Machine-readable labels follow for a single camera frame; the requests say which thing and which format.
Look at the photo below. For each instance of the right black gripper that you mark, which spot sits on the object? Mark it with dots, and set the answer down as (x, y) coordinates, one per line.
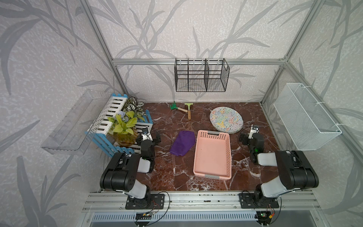
(245, 141)

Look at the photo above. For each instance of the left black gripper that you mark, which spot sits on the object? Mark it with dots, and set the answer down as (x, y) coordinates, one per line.
(155, 140)

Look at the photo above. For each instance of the purple cloth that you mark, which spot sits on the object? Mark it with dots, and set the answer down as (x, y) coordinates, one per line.
(183, 143)

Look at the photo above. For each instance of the colourful patterned round plate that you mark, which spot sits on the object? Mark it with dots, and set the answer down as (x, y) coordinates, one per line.
(225, 119)

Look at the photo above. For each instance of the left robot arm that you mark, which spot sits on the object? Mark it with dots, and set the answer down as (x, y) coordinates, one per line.
(120, 175)

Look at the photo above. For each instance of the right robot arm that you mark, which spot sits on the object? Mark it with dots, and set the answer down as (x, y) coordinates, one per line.
(294, 173)

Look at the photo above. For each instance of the green potted plant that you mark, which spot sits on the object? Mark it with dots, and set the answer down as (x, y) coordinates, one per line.
(123, 128)

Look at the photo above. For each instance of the white blue wooden crate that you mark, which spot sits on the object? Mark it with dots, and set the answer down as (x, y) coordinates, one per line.
(105, 141)

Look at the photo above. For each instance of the striped leaf plant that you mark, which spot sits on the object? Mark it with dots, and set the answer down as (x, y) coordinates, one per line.
(133, 104)

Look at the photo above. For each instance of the pink plastic tray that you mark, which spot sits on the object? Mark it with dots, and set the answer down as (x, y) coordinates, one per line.
(213, 157)

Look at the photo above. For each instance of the green toy rake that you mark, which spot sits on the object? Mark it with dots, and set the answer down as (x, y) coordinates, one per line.
(173, 106)

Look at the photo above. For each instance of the green toy hoe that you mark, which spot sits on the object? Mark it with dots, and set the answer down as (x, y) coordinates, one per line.
(189, 110)

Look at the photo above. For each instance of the white mesh basket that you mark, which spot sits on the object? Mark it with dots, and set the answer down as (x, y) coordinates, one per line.
(307, 122)

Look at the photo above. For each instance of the clear plastic shelf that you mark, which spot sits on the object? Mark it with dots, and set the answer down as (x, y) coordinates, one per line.
(76, 131)

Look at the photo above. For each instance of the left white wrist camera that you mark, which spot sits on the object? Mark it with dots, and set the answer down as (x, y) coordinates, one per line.
(145, 134)

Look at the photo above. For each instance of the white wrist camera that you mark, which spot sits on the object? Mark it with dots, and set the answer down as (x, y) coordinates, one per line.
(254, 129)
(145, 134)

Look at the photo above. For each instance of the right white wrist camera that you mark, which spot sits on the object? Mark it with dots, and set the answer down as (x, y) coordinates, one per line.
(254, 129)

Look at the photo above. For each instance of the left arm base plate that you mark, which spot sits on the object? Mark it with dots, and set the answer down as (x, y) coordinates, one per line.
(151, 201)

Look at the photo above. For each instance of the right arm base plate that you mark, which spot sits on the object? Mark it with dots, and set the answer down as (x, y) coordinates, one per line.
(251, 201)

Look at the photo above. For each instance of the aluminium mounting rail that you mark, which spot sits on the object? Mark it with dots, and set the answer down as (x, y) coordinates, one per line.
(199, 201)

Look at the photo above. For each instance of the black wire basket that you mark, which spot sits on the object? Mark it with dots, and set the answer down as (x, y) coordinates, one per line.
(201, 75)

